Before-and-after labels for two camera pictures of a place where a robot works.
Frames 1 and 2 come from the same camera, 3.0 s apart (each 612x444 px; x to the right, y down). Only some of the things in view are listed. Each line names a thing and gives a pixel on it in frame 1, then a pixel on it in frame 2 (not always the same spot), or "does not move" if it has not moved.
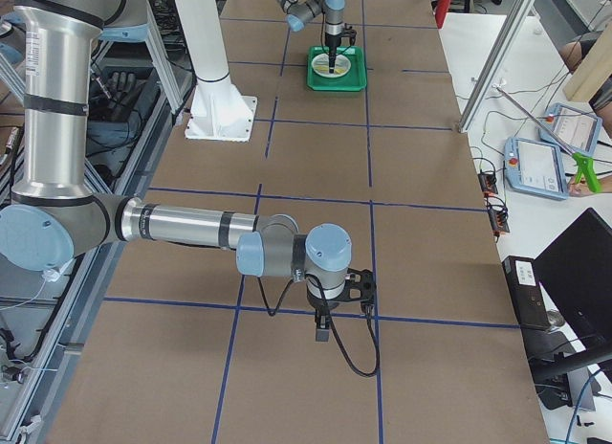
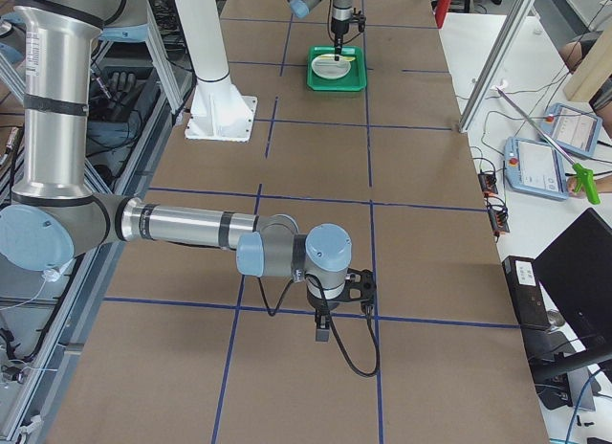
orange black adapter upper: x=488 y=182 does not move
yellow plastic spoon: x=327 y=69 to x=341 y=57
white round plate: x=320 y=65 does not move
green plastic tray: x=356 y=79 does not move
